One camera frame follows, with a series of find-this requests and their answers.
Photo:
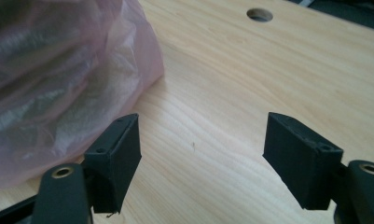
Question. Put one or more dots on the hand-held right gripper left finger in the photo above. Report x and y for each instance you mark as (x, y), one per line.
(116, 168)

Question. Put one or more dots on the pink plastic bag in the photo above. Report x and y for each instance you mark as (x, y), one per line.
(60, 90)

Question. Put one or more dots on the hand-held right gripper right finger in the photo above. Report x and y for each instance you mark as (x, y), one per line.
(299, 158)

